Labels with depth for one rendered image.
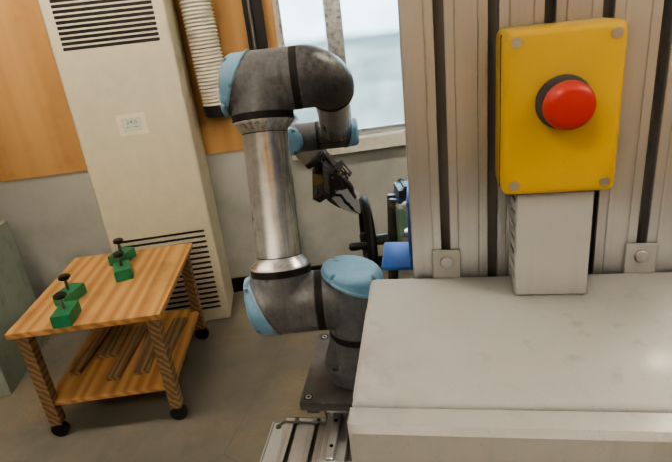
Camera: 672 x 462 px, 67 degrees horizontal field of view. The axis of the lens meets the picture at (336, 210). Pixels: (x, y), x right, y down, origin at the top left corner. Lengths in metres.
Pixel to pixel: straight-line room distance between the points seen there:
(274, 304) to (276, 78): 0.41
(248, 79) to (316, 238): 2.16
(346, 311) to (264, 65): 0.46
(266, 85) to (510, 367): 0.67
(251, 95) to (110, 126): 1.74
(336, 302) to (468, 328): 0.51
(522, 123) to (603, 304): 0.18
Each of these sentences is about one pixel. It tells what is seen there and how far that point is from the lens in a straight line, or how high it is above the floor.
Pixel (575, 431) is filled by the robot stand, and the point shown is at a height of 1.23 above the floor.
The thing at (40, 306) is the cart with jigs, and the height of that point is 0.53.
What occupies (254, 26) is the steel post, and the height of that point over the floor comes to 1.48.
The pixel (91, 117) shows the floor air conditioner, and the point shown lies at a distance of 2.64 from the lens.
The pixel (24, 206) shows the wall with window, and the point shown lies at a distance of 3.22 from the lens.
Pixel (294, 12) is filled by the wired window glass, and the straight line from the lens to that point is 2.84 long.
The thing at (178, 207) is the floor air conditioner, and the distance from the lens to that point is 2.66.
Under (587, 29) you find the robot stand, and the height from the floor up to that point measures 1.46.
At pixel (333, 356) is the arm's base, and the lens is 1.03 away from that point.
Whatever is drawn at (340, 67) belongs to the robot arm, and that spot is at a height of 1.40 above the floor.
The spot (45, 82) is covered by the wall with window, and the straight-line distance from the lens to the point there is 2.99.
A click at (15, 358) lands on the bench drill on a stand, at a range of 2.99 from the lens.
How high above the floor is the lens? 1.49
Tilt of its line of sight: 21 degrees down
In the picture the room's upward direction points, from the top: 7 degrees counter-clockwise
